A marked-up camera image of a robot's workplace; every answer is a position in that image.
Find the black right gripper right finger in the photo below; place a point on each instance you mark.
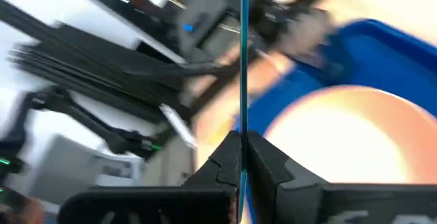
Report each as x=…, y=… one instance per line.
x=273, y=179

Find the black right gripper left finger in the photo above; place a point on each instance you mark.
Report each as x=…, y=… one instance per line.
x=218, y=169

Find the peach orange round plate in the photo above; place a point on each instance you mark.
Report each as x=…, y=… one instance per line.
x=341, y=142

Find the teal toothbrush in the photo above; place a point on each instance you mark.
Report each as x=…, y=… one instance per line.
x=244, y=63

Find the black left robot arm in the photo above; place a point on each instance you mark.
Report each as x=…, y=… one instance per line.
x=266, y=19

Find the blue plastic tray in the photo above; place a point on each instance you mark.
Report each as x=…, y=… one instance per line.
x=375, y=56

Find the grey desk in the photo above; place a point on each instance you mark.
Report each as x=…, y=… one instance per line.
x=61, y=169

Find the silver aluminium bracket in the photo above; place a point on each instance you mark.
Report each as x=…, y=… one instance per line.
x=177, y=125

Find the black aluminium table frame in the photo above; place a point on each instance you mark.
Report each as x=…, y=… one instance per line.
x=85, y=56

